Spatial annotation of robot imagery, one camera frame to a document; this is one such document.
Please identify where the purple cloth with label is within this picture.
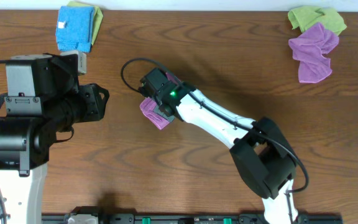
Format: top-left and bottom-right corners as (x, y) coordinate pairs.
(139, 72), (180, 131)

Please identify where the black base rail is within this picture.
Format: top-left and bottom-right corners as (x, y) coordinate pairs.
(42, 206), (343, 224)

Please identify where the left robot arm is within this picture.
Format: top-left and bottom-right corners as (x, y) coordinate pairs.
(0, 50), (109, 223)

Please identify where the crumpled purple cloth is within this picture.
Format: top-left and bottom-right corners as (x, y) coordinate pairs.
(288, 22), (339, 84)

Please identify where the crumpled green cloth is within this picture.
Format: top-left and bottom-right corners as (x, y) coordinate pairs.
(288, 6), (347, 35)

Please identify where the folded green cloth under blue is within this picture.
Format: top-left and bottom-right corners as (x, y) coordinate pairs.
(67, 1), (104, 45)

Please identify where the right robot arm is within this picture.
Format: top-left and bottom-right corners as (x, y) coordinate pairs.
(139, 68), (299, 223)

